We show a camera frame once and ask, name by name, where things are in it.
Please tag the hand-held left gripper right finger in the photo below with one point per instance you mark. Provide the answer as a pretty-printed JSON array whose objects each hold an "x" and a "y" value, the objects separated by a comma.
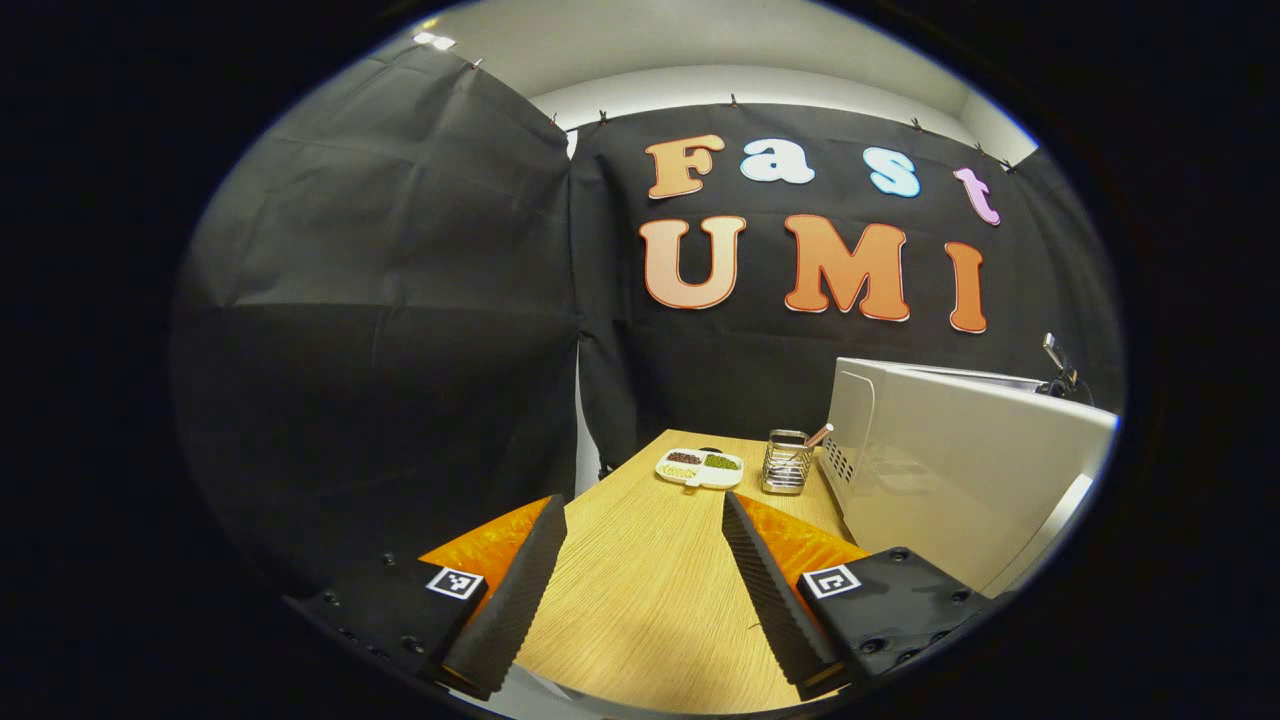
[{"x": 775, "y": 600}]

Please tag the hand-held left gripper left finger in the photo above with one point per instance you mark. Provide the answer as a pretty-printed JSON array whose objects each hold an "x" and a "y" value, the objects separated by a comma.
[{"x": 515, "y": 600}]

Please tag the white microwave oven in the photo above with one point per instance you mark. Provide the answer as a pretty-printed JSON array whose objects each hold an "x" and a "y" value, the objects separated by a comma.
[{"x": 950, "y": 470}]

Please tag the white divided bean plate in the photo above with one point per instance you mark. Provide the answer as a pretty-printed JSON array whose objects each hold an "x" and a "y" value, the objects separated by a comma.
[{"x": 700, "y": 473}]

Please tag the black backdrop cloth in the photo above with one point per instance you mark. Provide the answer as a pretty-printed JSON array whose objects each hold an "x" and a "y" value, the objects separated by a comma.
[{"x": 380, "y": 380}]

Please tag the row of black cloth clips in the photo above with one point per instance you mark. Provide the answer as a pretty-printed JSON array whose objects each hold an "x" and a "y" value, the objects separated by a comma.
[{"x": 602, "y": 117}]

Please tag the ceiling light panel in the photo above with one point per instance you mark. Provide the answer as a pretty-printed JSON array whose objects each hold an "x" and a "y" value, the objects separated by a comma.
[{"x": 435, "y": 41}]

